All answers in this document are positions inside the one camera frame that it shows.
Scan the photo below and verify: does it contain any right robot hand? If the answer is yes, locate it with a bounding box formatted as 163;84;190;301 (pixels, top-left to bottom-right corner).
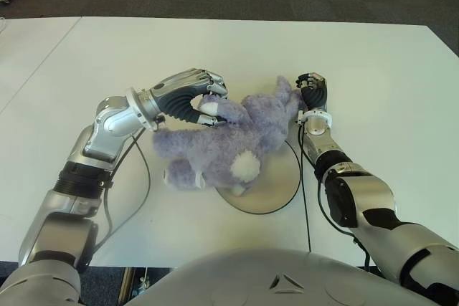
295;72;329;112

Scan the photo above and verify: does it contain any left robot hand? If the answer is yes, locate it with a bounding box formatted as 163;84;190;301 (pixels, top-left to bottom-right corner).
148;67;230;128

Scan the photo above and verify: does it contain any purple plush doll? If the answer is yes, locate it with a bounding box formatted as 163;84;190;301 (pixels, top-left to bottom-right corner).
153;75;308;196

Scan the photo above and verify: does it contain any white plate black rim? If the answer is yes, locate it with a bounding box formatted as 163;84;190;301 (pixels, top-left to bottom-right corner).
214;139;301;215

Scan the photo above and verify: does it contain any metal table leg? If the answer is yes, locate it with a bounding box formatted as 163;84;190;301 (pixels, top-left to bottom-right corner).
118;266;136;302

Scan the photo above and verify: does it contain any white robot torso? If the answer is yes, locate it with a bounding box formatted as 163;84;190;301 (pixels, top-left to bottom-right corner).
125;247;449;306

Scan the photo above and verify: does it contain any white right wrist camera ring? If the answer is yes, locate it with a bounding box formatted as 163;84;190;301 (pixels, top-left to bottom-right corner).
295;109;333;128

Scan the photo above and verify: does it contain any white wrist camera ring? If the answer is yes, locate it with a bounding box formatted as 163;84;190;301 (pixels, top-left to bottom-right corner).
295;109;333;128
125;86;166;132

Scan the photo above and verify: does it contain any white left wrist camera ring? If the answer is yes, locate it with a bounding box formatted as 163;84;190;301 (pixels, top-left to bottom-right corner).
125;86;166;132

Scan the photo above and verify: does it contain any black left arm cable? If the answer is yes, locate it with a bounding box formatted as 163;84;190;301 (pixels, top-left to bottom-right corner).
84;119;151;264

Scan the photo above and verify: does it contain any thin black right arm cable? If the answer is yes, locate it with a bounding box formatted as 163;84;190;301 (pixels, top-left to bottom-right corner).
298;121;313;253

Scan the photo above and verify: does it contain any thick black right elbow cable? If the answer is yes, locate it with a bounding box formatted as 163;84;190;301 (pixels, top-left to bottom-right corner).
317;173;373;271

